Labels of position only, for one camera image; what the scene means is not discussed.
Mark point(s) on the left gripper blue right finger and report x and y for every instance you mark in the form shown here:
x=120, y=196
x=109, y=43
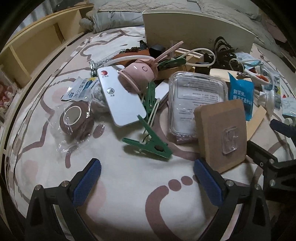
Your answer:
x=253, y=222

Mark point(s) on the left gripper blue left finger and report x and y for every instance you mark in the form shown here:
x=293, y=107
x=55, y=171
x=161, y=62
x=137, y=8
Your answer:
x=42, y=222

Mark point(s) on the wooden board with clear hook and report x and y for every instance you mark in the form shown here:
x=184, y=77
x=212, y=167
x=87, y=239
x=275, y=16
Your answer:
x=221, y=132

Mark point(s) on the small black box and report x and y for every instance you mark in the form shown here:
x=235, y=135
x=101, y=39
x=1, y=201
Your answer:
x=156, y=50

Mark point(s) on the wooden block stick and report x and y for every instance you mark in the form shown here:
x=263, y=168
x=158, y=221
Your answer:
x=254, y=123

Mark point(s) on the cartoon patterned blanket mat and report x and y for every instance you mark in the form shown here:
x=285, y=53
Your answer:
x=138, y=196

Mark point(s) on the brown tape roll in wrap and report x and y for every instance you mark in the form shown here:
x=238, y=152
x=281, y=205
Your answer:
x=73, y=125

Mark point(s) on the green clothes peg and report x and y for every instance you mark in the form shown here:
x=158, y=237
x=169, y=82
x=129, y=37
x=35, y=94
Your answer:
x=152, y=143

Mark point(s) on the blue snack packet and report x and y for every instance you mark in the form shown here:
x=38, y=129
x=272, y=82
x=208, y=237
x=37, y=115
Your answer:
x=243, y=90

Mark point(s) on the white red scissors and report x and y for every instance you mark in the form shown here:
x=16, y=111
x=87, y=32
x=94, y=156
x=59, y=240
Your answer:
x=256, y=78

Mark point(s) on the blue white medicine sachet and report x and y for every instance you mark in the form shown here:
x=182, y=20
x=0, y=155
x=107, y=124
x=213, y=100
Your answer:
x=80, y=89

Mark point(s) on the clear plastic case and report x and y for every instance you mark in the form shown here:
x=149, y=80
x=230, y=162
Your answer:
x=187, y=91

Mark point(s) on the wooden side shelf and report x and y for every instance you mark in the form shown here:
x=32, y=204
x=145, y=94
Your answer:
x=27, y=53

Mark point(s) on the white cardboard shoe box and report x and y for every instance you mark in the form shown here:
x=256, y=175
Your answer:
x=167, y=27

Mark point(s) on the grey folded duvet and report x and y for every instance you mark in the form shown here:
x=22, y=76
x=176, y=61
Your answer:
x=114, y=14

